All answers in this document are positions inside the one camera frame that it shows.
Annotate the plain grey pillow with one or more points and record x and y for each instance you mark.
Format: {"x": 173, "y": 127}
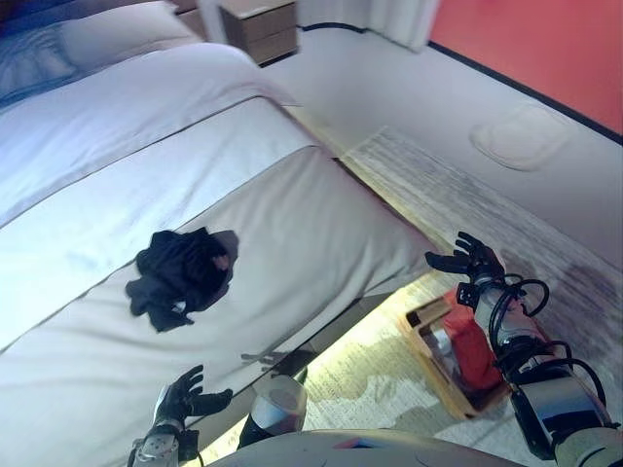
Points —
{"x": 126, "y": 34}

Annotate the black garment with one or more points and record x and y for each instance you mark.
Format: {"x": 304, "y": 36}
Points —
{"x": 180, "y": 277}

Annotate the wooden laundry basket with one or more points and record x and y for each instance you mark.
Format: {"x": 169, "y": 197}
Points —
{"x": 438, "y": 384}

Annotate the padded brown headboard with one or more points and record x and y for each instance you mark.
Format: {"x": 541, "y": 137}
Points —
{"x": 190, "y": 17}

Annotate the patterned grey cushion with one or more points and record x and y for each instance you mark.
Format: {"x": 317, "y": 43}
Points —
{"x": 34, "y": 63}

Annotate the grey robot torso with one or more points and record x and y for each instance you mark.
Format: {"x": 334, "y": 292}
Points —
{"x": 340, "y": 452}

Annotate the small white floor mat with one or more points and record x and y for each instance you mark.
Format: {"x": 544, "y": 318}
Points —
{"x": 521, "y": 138}

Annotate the pale striped area rug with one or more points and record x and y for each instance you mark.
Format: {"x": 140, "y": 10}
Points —
{"x": 438, "y": 194}

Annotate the bed with white bedding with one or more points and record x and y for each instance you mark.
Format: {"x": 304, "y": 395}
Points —
{"x": 146, "y": 170}

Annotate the robot left leg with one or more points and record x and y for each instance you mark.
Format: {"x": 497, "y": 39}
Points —
{"x": 277, "y": 408}

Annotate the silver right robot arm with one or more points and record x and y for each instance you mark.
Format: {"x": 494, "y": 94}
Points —
{"x": 560, "y": 404}

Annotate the upholstered bed frame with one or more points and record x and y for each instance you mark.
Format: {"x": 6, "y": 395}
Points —
{"x": 292, "y": 355}

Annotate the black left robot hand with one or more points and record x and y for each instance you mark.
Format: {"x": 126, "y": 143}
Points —
{"x": 180, "y": 399}

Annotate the pale window curtain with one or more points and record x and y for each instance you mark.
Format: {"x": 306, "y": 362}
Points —
{"x": 389, "y": 19}

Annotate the orange red garment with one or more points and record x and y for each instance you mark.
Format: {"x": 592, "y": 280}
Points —
{"x": 469, "y": 345}

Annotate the brown two-drawer nightstand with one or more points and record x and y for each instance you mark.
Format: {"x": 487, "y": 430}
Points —
{"x": 263, "y": 34}

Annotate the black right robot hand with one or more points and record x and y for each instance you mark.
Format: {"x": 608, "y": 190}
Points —
{"x": 477, "y": 265}

